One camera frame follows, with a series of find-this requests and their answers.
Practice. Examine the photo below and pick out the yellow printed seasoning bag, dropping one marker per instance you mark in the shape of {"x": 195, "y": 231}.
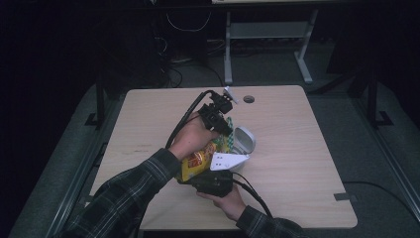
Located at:
{"x": 198, "y": 162}

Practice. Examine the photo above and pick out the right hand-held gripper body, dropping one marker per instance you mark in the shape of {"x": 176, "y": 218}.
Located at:
{"x": 214, "y": 178}

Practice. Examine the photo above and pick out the person's right hand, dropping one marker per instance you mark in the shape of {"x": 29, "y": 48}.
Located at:
{"x": 228, "y": 203}

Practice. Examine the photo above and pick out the clear container with grey lid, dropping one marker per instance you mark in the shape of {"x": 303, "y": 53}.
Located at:
{"x": 244, "y": 140}

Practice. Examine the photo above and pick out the person's left hand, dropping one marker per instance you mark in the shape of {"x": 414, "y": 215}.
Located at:
{"x": 191, "y": 139}

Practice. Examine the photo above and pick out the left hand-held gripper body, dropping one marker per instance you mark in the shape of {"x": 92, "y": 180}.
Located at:
{"x": 216, "y": 107}

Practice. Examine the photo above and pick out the white metal desk frame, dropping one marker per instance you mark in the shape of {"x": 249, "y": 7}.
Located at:
{"x": 269, "y": 31}

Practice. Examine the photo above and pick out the grey tape piece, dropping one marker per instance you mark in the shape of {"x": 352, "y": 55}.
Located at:
{"x": 343, "y": 197}

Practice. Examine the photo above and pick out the black metal stand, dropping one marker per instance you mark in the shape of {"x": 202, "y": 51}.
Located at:
{"x": 99, "y": 102}
{"x": 374, "y": 99}

